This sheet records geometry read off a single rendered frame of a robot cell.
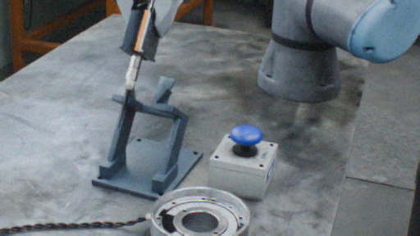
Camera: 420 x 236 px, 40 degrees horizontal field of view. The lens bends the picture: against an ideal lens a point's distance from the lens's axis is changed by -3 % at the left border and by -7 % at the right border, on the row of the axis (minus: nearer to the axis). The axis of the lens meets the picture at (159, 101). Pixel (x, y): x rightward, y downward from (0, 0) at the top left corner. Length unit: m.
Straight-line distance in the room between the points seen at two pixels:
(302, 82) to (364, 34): 0.18
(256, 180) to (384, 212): 1.55
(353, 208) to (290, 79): 1.28
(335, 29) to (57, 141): 0.44
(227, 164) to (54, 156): 0.24
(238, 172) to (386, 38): 0.31
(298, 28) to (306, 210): 0.36
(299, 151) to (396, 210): 1.45
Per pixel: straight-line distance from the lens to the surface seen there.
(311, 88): 1.01
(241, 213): 0.67
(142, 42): 0.67
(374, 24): 0.86
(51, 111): 0.96
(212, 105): 0.98
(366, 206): 2.26
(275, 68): 1.02
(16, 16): 2.90
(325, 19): 0.92
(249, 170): 0.72
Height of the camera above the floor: 1.21
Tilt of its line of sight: 25 degrees down
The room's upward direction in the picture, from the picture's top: 1 degrees clockwise
